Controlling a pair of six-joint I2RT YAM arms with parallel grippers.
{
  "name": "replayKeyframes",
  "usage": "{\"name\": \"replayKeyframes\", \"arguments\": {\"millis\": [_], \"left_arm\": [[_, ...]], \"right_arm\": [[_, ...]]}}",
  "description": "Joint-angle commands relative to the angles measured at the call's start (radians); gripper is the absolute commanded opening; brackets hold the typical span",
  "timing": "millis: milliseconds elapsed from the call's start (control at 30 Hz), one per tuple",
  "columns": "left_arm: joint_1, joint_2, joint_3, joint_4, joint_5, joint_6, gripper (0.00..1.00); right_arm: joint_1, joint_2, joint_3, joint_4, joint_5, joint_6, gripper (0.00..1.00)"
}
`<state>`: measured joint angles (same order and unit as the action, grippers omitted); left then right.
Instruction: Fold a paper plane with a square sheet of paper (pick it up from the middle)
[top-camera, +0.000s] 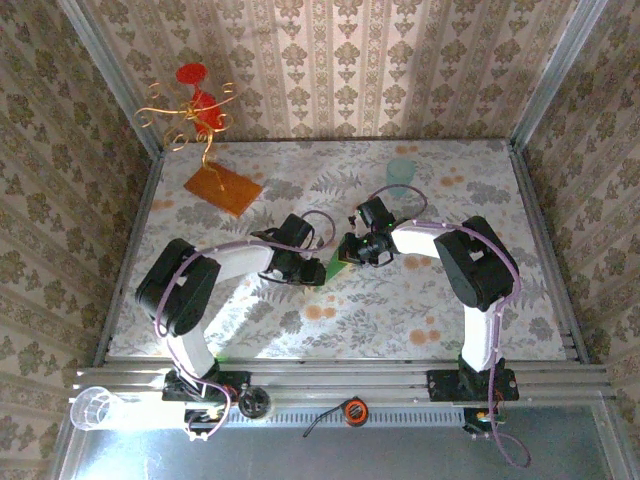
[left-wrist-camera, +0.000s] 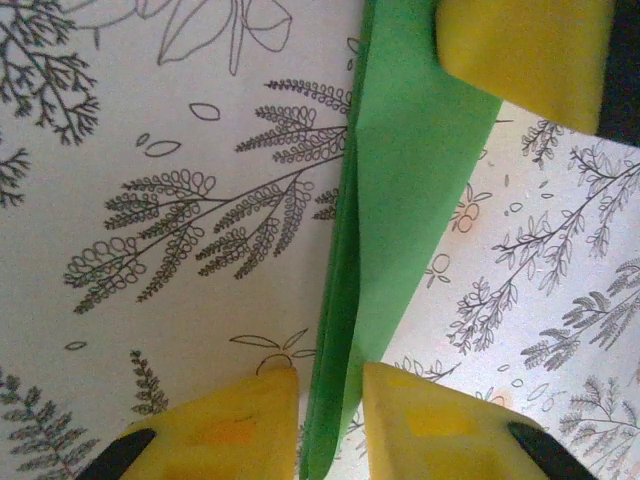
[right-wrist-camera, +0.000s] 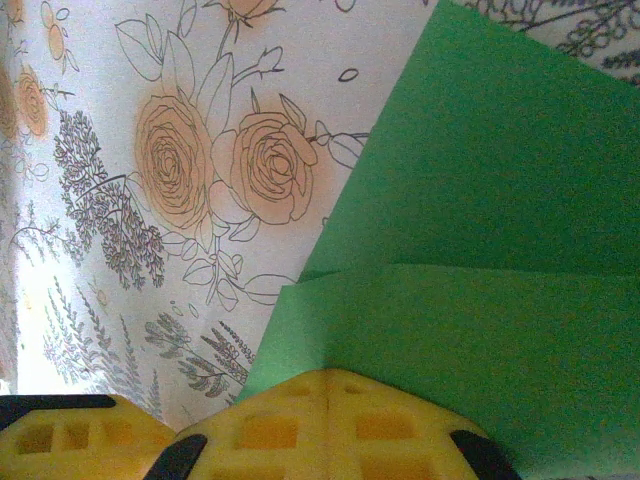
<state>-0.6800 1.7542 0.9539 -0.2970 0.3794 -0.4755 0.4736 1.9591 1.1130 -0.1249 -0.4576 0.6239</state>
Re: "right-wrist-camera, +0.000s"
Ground floral table cover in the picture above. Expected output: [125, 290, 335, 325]
[0, 0, 640, 426]

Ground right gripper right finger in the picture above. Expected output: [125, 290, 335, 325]
[324, 368, 525, 480]

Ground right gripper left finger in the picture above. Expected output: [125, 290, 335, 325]
[148, 368, 329, 480]

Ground green square paper sheet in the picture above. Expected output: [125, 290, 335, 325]
[234, 0, 640, 480]

